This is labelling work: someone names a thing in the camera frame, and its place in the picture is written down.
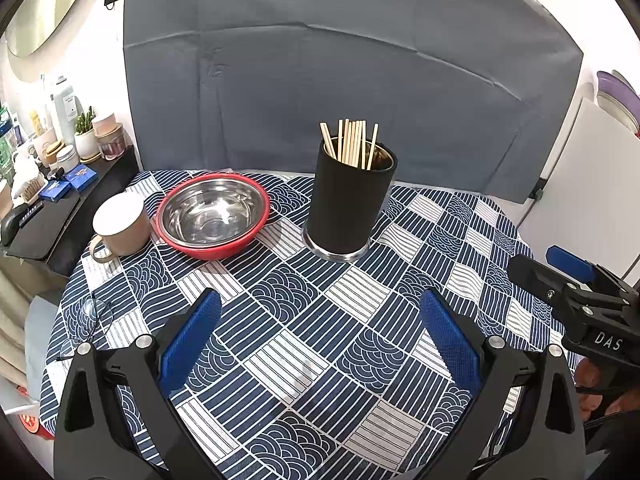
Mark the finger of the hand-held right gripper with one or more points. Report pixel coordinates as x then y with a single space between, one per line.
570 262
532 271

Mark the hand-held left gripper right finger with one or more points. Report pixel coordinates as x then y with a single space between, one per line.
450 342

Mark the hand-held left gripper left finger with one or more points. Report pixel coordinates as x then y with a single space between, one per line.
192 340

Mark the black utensil holder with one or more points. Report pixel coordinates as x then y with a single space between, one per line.
345 205

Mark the bunch of wooden chopsticks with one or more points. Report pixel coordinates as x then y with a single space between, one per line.
352 142

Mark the person's right hand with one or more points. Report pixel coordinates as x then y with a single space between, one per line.
590 387

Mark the clear eyeglasses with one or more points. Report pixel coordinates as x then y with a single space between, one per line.
97 316

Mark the beige mug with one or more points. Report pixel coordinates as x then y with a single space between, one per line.
125 235

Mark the blue white patterned tablecloth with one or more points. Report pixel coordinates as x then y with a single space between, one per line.
325 360

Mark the red steel-lined bowl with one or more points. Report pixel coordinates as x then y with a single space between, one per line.
215 210

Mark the black sideboard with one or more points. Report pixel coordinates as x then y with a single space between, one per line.
50 232

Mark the stack of purple plates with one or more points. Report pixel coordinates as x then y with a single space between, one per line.
617 87

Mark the blue box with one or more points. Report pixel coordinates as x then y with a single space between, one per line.
54 190
80 177

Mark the black case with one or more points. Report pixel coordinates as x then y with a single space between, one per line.
20 222

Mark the glass jar wooden lid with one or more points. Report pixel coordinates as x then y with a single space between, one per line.
111 146

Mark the white lidded jar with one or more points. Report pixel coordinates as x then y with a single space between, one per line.
67 158

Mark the potted succulent white pot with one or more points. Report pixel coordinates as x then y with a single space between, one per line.
85 137

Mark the pink jar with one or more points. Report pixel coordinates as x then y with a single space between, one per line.
105 122

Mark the large white bottle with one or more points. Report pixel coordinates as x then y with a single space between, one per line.
65 107

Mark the green packets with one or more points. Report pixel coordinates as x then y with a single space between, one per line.
6 135

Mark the grey backdrop cloth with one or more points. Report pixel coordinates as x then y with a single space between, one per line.
350 60

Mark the oval wall mirror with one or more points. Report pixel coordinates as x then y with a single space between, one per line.
45 10

